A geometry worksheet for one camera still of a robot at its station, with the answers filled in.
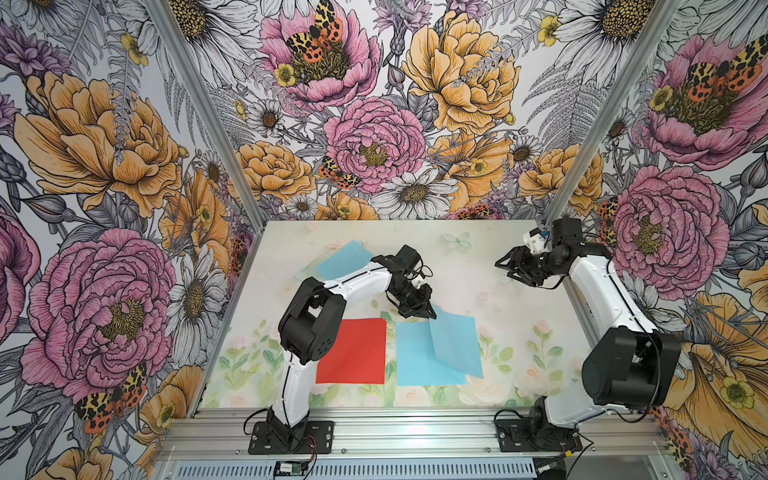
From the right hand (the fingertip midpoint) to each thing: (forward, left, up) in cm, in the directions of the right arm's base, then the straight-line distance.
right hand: (500, 273), depth 83 cm
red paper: (-14, +41, -20) cm, 47 cm away
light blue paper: (-16, +23, -18) cm, 34 cm away
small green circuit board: (-40, +55, -18) cm, 70 cm away
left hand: (-9, +19, -10) cm, 23 cm away
